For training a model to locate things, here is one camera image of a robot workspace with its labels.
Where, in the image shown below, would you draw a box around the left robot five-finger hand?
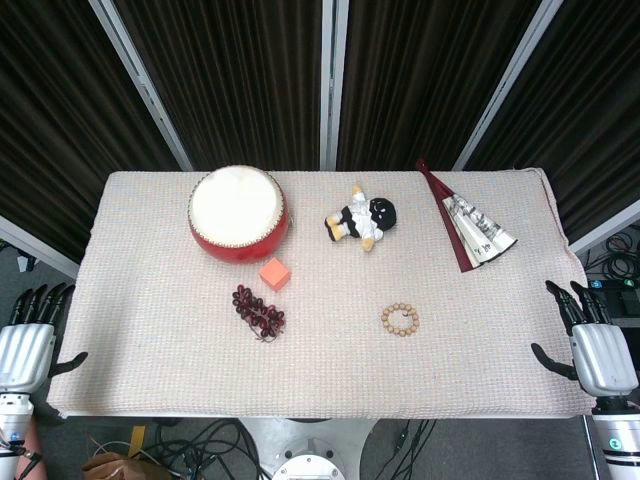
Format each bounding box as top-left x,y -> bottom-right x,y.
0,282 -> 89,397

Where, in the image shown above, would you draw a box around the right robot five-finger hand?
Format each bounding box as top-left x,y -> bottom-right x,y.
530,279 -> 640,399

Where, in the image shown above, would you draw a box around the wooden bead bracelet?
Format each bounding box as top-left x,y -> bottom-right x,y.
381,301 -> 420,337

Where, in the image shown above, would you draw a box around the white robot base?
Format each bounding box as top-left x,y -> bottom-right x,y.
234,417 -> 384,480

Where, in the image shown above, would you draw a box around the black electronics box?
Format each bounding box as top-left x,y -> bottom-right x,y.
588,278 -> 640,329

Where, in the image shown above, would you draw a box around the brown paper bag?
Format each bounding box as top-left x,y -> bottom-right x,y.
82,451 -> 166,480

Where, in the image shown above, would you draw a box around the folding paper fan red guards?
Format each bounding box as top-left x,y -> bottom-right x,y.
415,158 -> 519,275

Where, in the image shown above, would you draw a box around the black pleated curtain panel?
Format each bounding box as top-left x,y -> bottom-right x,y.
112,0 -> 332,172
0,0 -> 189,262
464,0 -> 640,246
337,0 -> 545,172

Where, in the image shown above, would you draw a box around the dark red grape bunch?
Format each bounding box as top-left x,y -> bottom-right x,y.
231,283 -> 287,344

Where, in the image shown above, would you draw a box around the red drum with white skin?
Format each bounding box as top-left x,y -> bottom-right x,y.
187,164 -> 293,263

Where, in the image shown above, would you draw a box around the pink cube block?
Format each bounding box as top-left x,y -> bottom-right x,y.
259,257 -> 292,292

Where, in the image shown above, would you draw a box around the black and white plush doll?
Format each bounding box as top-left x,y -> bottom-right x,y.
323,183 -> 399,253

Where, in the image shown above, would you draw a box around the beige waffle-weave tablecloth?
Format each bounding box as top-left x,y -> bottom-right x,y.
47,169 -> 596,420

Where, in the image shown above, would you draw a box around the black floor cable bundle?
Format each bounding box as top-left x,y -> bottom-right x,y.
582,232 -> 640,284
382,418 -> 439,474
132,418 -> 274,480

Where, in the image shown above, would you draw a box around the grey metal frame post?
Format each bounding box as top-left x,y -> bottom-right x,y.
88,0 -> 195,172
318,0 -> 350,171
452,0 -> 558,171
0,214 -> 82,279
568,197 -> 640,256

